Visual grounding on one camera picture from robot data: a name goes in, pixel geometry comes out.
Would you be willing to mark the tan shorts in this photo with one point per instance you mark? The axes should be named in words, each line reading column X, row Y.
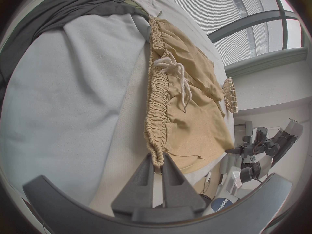
column 195, row 111

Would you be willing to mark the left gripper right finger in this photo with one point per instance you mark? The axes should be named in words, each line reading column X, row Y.
column 178, row 194

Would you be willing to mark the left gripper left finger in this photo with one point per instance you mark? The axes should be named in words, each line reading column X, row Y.
column 136, row 191

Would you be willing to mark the green garment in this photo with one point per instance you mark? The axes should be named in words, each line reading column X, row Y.
column 132, row 4

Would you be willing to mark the blue-green curtain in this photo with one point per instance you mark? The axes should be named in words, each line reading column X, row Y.
column 263, row 62

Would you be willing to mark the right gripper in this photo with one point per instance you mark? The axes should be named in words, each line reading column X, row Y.
column 247, row 152

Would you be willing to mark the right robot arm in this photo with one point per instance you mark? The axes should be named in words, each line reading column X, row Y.
column 260, row 134

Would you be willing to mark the round woven basket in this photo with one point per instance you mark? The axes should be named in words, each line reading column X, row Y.
column 230, row 96

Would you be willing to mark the pale blue garment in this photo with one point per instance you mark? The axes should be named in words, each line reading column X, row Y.
column 73, row 82

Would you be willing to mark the window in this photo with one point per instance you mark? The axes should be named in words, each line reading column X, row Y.
column 207, row 8

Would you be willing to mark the black garment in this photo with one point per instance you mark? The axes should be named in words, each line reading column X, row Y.
column 61, row 11

